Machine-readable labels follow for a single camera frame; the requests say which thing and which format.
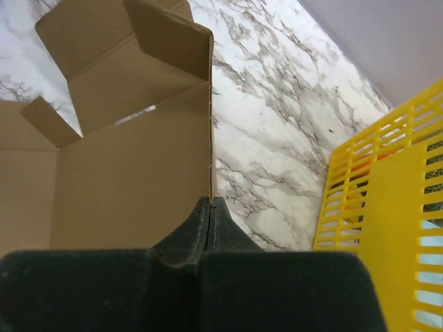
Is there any brown cardboard box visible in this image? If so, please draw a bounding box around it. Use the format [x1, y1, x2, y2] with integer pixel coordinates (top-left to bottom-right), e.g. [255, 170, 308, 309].
[1, 1, 214, 255]

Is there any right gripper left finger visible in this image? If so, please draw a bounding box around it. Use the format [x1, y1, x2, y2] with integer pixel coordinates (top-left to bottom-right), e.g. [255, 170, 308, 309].
[1, 197, 210, 331]

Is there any yellow plastic basket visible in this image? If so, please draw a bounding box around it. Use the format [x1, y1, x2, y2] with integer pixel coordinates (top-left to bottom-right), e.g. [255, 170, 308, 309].
[313, 81, 442, 331]

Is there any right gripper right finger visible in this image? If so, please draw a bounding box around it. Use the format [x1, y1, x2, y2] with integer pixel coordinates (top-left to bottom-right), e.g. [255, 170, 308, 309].
[199, 198, 387, 331]

